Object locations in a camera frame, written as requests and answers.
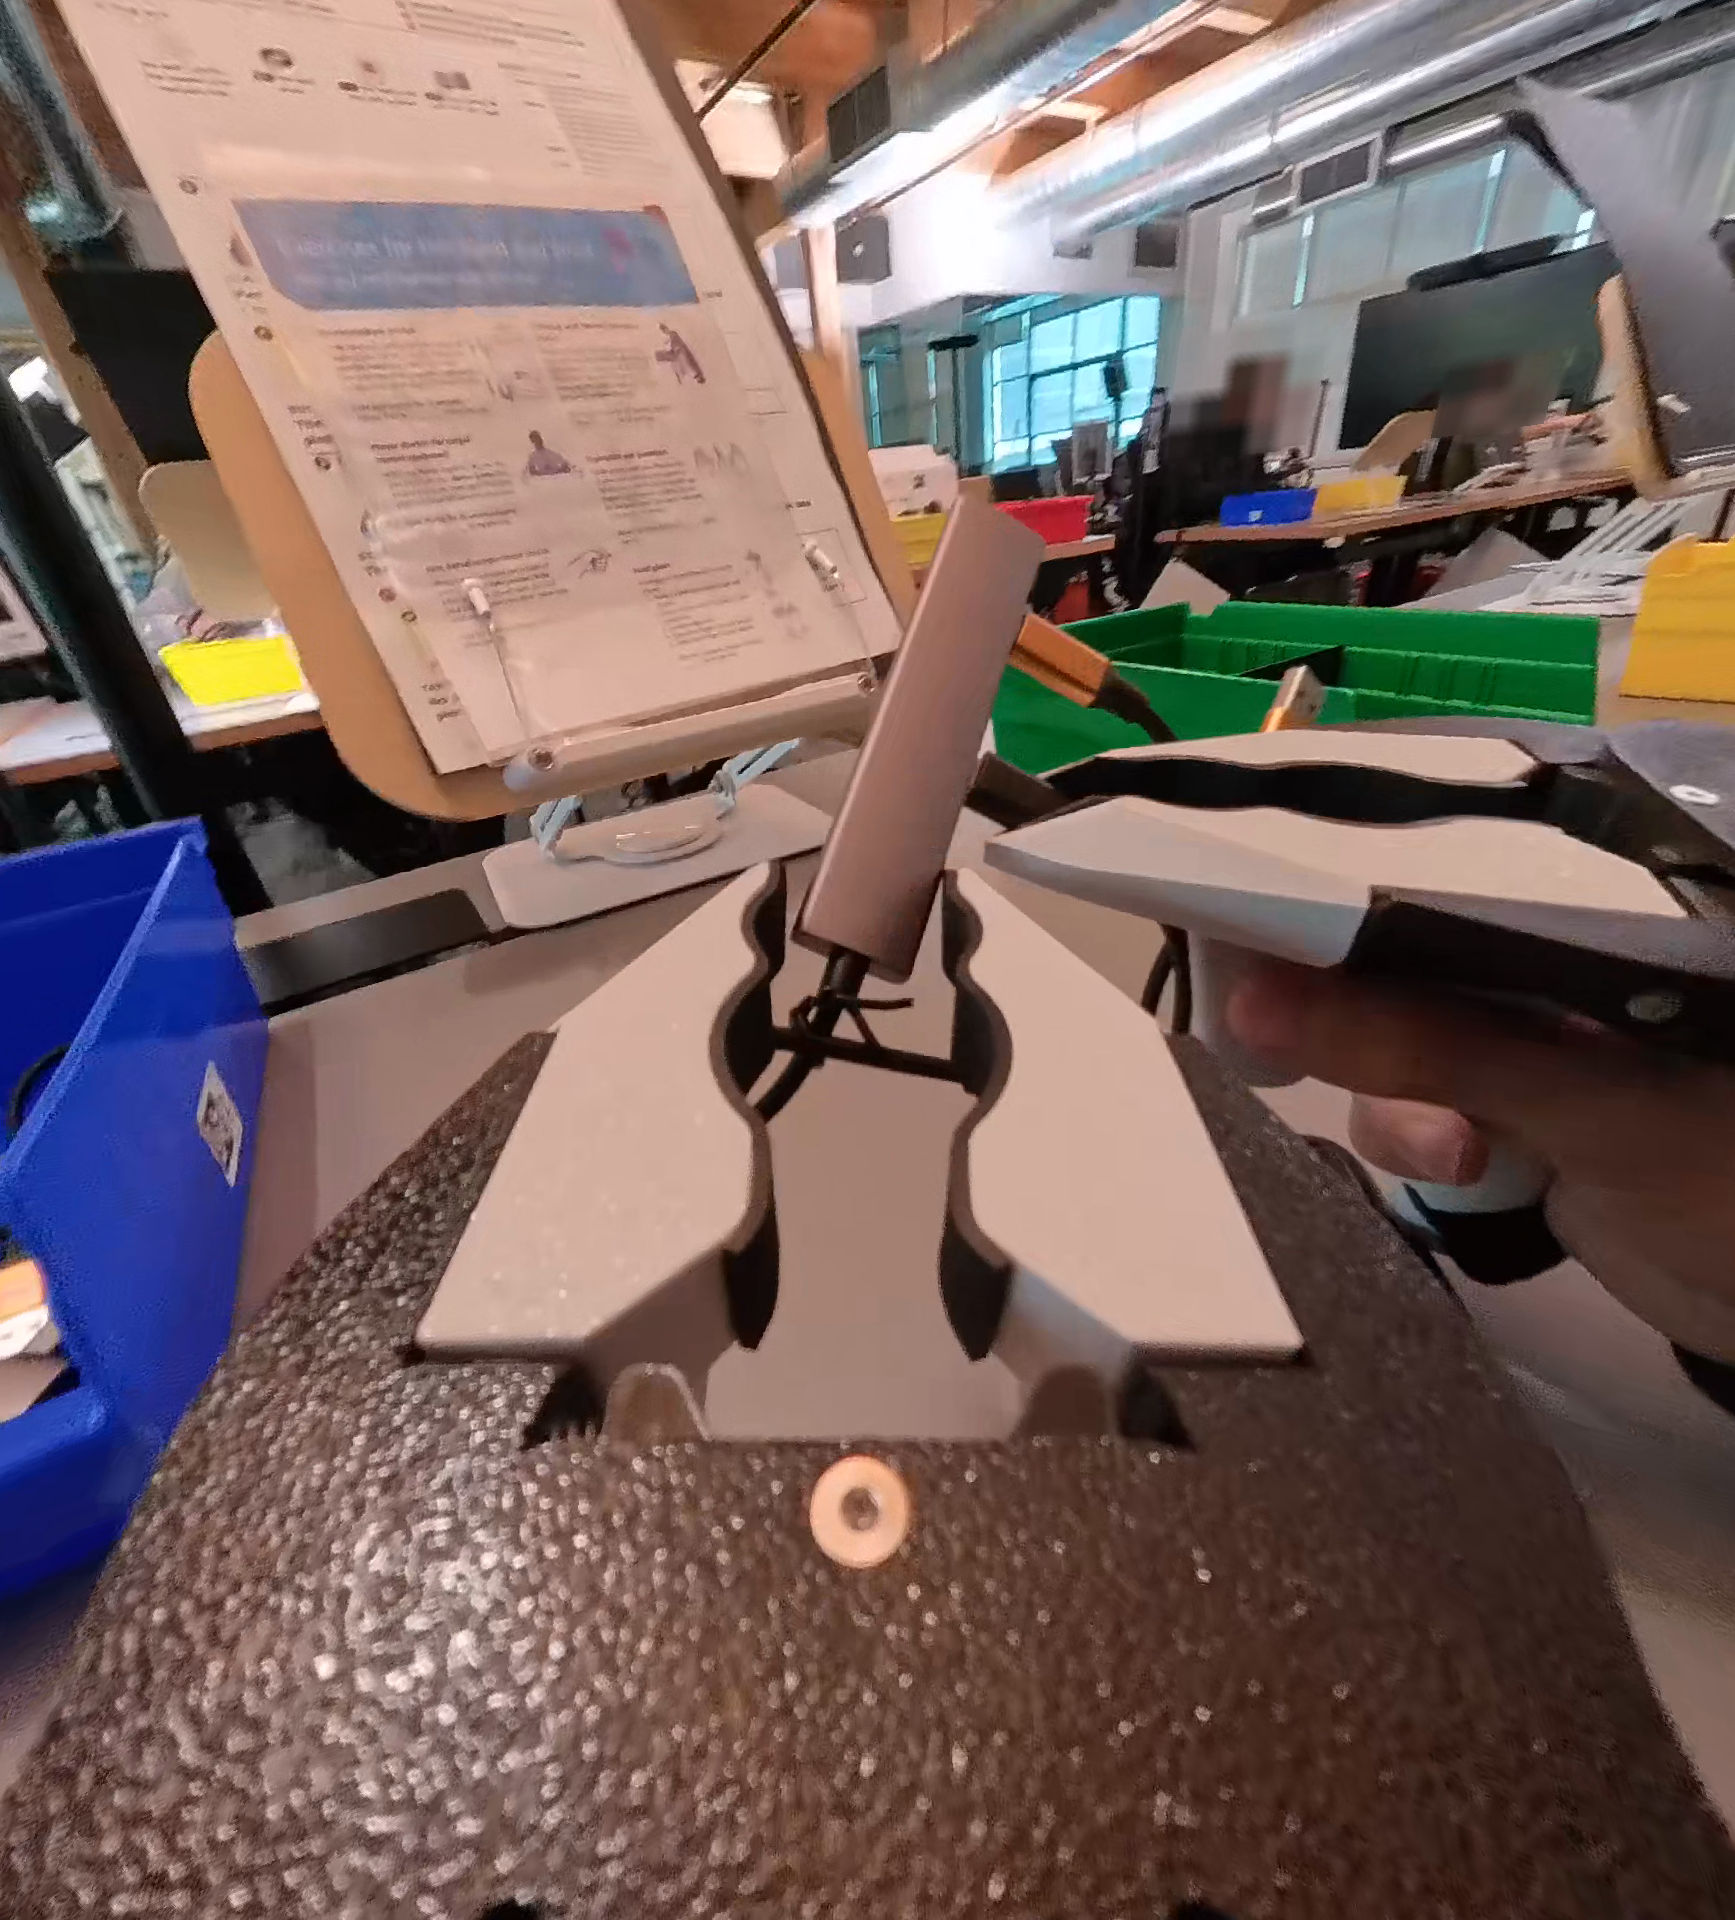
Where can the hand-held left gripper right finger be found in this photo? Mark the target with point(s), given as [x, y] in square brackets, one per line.
[1124, 1201]

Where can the red plastic bin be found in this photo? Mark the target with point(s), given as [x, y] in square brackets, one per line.
[1046, 519]

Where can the wooden table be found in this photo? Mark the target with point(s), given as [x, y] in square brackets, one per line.
[1409, 519]
[59, 744]

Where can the document stand with instruction sheet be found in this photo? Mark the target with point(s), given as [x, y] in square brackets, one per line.
[509, 452]

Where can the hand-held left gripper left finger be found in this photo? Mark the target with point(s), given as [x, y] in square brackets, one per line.
[596, 1201]

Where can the silver ventilation duct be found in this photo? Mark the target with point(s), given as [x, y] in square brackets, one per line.
[1409, 62]

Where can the blue plastic bin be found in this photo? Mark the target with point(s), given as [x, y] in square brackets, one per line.
[132, 1127]
[1264, 509]

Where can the yellow plastic bin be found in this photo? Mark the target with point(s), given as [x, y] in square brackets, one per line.
[1732, 631]
[232, 671]
[1361, 497]

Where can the black panel wooden stand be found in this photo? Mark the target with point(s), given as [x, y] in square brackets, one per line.
[208, 540]
[1661, 301]

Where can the grey USB hub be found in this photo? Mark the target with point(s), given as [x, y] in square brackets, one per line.
[912, 750]

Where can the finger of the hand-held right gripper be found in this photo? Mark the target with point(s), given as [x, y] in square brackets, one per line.
[1332, 756]
[1228, 871]

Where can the black metal post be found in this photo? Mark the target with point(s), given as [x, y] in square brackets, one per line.
[41, 599]

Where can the black monitor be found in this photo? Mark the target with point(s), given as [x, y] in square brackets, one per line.
[1468, 346]

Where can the green plastic bin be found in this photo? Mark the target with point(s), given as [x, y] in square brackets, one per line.
[1409, 670]

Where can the person's right hand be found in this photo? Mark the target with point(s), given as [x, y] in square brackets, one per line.
[1679, 1187]

